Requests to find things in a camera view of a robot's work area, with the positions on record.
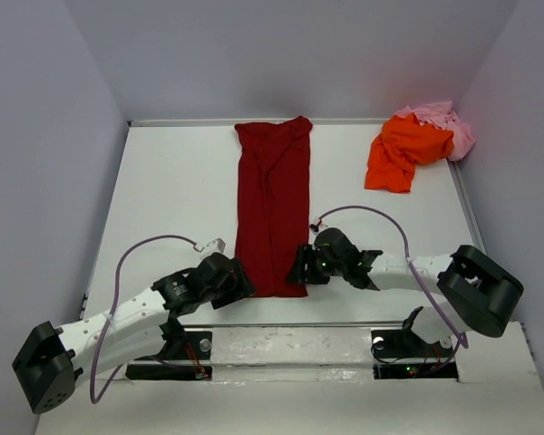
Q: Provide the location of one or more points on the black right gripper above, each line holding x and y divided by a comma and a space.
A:
306, 255

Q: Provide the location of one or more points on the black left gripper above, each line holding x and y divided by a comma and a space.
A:
238, 288

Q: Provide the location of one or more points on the dark red t shirt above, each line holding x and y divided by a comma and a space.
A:
273, 202

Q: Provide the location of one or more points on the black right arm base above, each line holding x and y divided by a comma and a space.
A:
399, 354

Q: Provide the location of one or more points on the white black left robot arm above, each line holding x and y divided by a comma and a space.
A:
54, 361

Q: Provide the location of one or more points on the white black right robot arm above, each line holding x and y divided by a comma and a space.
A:
467, 291

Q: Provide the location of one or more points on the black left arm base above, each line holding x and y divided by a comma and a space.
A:
184, 357

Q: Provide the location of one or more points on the white front board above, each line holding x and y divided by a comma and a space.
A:
499, 392

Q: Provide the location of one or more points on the orange t shirt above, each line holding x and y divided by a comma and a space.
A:
404, 144

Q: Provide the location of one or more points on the pink t shirt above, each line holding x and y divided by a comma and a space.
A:
442, 115

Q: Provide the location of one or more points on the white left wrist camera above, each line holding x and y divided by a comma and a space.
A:
217, 245

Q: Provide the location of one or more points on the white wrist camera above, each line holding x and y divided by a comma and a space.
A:
317, 226
217, 245

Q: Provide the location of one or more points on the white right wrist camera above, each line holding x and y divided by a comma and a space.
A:
317, 226

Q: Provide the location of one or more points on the white rail at table edge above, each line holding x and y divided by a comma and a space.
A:
231, 122

